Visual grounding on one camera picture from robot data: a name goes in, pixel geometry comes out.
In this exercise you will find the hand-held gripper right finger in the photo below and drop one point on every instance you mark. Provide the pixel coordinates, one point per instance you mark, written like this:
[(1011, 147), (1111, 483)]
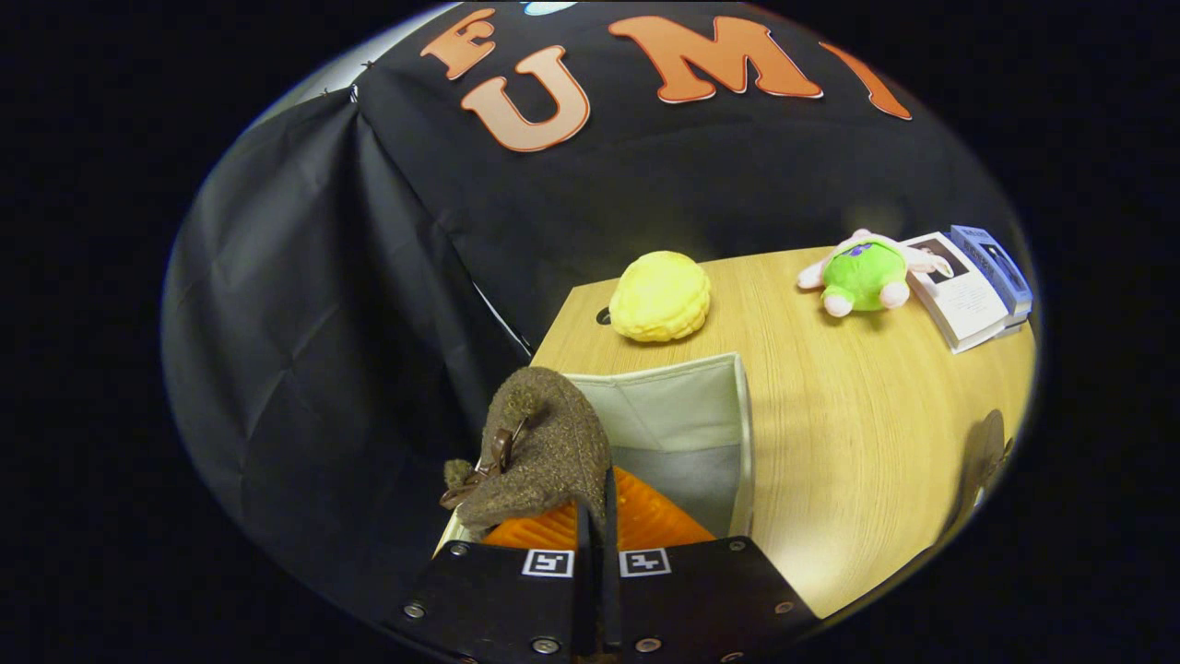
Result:
[(612, 599)]

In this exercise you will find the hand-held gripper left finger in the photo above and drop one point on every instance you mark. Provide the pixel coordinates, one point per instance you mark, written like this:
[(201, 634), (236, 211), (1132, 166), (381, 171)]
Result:
[(585, 599)]

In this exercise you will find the brown fuzzy shoe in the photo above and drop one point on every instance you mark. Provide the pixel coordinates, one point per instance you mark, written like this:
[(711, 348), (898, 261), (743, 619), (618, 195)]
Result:
[(553, 443), (985, 461)]

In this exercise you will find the grey fabric storage box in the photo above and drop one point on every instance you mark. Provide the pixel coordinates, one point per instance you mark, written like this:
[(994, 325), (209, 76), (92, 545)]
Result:
[(682, 406)]

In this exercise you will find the yellow bumpy plush ball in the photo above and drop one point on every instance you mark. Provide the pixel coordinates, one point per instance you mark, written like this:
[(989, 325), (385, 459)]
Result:
[(659, 297)]

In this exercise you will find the black backdrop cloth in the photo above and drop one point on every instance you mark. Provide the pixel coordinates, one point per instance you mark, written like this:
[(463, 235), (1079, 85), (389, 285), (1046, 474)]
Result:
[(369, 277)]

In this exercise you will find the green and white plush toy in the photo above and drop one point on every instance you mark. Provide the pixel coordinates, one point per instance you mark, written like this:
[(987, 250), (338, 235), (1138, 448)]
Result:
[(862, 277)]

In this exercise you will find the white book with portrait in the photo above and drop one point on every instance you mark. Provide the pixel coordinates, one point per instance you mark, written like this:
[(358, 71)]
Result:
[(963, 300)]

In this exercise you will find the blue book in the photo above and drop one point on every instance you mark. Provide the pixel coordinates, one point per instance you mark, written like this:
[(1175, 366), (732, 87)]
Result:
[(996, 263)]

